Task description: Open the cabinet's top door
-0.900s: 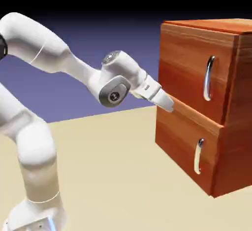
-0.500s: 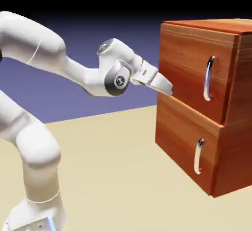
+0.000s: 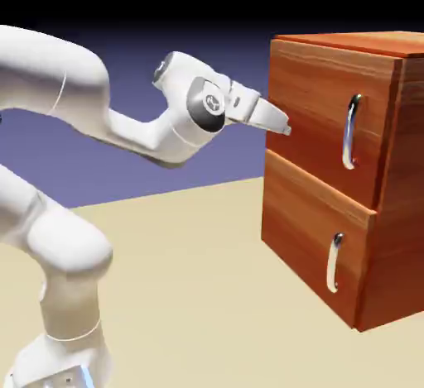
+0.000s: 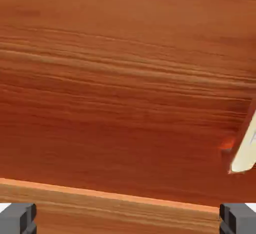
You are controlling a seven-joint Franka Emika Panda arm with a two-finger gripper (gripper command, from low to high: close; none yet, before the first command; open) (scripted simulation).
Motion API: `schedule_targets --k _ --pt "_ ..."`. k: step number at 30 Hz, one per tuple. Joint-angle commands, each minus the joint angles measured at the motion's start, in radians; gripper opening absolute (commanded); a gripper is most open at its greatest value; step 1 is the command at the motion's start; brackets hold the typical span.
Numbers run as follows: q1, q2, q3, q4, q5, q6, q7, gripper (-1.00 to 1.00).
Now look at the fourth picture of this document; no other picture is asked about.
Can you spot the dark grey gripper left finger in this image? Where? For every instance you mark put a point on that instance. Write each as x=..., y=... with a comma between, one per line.
x=14, y=220

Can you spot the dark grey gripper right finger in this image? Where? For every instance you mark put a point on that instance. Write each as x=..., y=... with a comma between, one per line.
x=240, y=221

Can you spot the reddish wooden cabinet door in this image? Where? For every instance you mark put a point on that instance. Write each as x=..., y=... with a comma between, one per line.
x=120, y=90

